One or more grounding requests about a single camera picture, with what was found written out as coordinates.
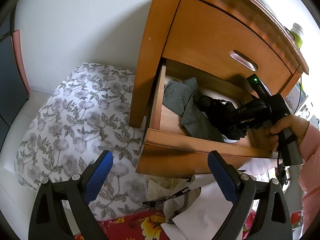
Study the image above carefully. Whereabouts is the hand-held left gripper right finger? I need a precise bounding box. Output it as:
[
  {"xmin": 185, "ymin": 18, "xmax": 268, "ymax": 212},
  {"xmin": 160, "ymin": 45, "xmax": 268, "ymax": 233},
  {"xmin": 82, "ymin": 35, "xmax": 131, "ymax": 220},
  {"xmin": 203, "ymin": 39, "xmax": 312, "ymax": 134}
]
[{"xmin": 207, "ymin": 151, "xmax": 293, "ymax": 240}]

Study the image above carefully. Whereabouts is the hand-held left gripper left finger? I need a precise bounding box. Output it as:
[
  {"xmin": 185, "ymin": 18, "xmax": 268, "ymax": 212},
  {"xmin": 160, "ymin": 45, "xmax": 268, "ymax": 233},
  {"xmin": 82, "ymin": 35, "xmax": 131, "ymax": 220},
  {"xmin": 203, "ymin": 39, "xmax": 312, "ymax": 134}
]
[{"xmin": 29, "ymin": 150, "xmax": 114, "ymax": 240}]

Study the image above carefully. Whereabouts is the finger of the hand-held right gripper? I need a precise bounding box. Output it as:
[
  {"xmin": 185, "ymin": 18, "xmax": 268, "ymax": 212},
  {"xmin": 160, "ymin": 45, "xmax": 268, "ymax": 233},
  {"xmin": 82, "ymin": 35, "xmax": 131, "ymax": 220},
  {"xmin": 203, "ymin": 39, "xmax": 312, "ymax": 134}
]
[{"xmin": 199, "ymin": 95, "xmax": 236, "ymax": 117}]

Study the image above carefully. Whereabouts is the black lace cloth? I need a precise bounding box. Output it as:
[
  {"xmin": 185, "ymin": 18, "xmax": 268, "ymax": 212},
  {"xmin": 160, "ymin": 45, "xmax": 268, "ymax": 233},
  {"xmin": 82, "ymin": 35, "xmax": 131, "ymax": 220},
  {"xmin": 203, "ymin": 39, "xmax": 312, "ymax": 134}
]
[{"xmin": 210, "ymin": 100, "xmax": 249, "ymax": 141}]

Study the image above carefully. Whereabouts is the white shirt with cat embroidery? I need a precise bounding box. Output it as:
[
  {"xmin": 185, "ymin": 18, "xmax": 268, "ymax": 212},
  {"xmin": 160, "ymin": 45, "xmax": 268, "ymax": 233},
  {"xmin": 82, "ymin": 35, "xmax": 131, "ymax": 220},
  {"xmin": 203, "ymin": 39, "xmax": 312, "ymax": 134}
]
[{"xmin": 160, "ymin": 172, "xmax": 250, "ymax": 240}]

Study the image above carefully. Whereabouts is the wooden drawer with level handle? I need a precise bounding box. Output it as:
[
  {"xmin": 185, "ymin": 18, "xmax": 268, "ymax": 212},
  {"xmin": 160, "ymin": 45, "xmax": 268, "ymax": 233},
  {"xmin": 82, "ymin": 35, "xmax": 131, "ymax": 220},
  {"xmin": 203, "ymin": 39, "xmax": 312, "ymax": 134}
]
[{"xmin": 136, "ymin": 59, "xmax": 279, "ymax": 175}]

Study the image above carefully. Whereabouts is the black printed strap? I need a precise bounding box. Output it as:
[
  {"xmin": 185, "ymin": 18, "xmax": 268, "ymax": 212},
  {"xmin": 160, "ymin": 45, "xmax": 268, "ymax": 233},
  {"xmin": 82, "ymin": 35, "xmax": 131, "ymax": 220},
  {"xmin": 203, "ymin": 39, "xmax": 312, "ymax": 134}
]
[{"xmin": 142, "ymin": 186, "xmax": 203, "ymax": 224}]

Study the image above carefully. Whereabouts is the person's right forearm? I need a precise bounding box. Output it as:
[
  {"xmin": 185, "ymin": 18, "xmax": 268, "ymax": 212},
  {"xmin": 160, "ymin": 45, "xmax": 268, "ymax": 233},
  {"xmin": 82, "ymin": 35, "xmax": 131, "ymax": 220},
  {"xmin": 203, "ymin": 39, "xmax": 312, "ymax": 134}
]
[{"xmin": 297, "ymin": 124, "xmax": 320, "ymax": 240}]

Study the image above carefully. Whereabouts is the person's right hand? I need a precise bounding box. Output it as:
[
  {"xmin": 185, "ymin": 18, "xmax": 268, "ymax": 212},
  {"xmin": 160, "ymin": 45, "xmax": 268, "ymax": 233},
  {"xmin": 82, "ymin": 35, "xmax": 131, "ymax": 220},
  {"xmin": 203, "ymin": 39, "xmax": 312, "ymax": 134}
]
[{"xmin": 260, "ymin": 115, "xmax": 310, "ymax": 153}]

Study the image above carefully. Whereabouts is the grey printed book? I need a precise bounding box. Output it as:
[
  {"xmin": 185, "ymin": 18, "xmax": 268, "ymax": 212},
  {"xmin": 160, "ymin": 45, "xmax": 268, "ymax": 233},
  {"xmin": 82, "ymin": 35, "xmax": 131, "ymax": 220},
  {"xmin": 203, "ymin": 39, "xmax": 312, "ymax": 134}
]
[{"xmin": 285, "ymin": 85, "xmax": 306, "ymax": 110}]

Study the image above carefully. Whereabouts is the grey floral quilt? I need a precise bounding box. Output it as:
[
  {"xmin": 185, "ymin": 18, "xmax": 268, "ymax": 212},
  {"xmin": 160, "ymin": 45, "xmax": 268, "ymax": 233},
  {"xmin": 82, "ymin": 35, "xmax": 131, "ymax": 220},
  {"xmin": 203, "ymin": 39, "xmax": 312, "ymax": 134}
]
[{"xmin": 14, "ymin": 62, "xmax": 160, "ymax": 220}]

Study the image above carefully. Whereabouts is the red floral blanket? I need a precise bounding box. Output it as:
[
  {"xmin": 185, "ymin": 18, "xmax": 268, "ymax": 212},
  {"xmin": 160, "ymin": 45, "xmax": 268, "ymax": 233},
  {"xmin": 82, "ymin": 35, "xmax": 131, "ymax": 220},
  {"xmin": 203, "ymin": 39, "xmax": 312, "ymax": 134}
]
[{"xmin": 99, "ymin": 210, "xmax": 303, "ymax": 240}]

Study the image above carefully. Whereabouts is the wooden nightstand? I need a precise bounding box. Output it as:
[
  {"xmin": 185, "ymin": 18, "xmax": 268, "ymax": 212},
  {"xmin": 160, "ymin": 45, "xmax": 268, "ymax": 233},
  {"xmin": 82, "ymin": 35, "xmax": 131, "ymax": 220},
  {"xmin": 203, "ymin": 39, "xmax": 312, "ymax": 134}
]
[{"xmin": 129, "ymin": 0, "xmax": 309, "ymax": 130}]

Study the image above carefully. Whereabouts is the green and white bottle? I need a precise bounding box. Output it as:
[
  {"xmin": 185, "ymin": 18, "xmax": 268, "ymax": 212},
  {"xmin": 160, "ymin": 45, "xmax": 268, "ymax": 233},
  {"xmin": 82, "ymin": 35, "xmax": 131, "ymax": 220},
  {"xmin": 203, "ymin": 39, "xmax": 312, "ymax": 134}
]
[{"xmin": 289, "ymin": 23, "xmax": 304, "ymax": 49}]

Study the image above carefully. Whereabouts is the dark cabinet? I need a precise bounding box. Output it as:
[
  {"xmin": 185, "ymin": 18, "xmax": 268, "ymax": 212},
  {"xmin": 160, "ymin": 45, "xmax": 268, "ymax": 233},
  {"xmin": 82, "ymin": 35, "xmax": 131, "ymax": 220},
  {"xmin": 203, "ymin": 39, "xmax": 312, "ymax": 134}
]
[{"xmin": 0, "ymin": 15, "xmax": 29, "ymax": 150}]

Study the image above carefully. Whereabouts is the pink board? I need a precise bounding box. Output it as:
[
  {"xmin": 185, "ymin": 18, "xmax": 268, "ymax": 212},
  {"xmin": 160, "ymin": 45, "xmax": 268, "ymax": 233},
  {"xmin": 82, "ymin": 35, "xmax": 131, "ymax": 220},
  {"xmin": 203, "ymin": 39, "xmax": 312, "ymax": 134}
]
[{"xmin": 12, "ymin": 29, "xmax": 31, "ymax": 93}]

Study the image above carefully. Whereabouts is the black cable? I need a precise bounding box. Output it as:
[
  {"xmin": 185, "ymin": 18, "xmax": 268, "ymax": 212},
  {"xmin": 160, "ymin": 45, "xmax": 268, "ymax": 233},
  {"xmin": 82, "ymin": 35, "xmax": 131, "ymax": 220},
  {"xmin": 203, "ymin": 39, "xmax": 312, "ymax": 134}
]
[{"xmin": 297, "ymin": 75, "xmax": 303, "ymax": 113}]

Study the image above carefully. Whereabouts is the wooden drawer with slanted handle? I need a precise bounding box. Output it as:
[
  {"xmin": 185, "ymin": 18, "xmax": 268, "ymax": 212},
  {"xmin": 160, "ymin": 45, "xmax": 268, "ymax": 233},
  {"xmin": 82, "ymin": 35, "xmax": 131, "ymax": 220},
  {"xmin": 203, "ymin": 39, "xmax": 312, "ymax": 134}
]
[{"xmin": 162, "ymin": 0, "xmax": 300, "ymax": 93}]

